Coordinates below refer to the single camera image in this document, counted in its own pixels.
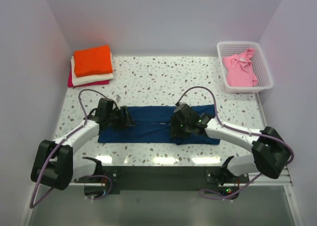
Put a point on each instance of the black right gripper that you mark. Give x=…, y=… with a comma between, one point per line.
x=174, y=130

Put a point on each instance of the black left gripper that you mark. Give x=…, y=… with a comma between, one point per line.
x=125, y=121

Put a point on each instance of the navy blue printed t-shirt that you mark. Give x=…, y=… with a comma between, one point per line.
x=152, y=125

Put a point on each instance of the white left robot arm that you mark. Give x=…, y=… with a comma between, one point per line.
x=55, y=165

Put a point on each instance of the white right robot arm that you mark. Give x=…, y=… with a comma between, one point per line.
x=268, y=153

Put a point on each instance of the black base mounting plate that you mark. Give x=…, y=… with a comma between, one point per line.
x=120, y=178

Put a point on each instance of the folded cream t-shirt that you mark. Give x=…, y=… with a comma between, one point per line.
x=76, y=81

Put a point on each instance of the folded orange t-shirt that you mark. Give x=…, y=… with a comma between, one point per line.
x=93, y=61

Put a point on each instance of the folded magenta t-shirt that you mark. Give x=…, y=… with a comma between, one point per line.
x=70, y=85

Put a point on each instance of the pink polo shirt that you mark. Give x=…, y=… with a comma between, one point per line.
x=240, y=69

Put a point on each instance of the white plastic mesh basket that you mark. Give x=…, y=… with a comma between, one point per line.
x=260, y=66

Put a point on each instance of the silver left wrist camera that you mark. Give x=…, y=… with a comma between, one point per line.
x=117, y=98

